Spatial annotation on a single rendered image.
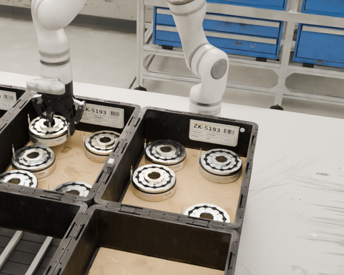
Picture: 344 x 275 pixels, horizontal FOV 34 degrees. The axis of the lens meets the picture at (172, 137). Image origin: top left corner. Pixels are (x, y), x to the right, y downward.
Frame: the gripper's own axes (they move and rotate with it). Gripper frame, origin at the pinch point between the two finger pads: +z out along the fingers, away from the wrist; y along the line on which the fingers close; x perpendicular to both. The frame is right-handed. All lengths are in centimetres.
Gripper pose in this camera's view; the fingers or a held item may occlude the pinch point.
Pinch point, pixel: (60, 128)
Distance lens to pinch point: 142.8
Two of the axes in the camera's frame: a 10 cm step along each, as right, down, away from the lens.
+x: -2.3, 5.3, -8.1
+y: -9.7, -1.6, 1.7
